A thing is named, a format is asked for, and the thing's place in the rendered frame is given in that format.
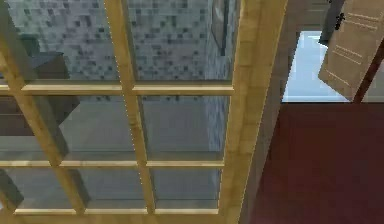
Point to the light wooden glazed door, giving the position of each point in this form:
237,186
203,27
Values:
248,100

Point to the dark brown cabinet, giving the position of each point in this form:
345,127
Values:
50,68

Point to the beige panelled room door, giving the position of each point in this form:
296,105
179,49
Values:
355,50

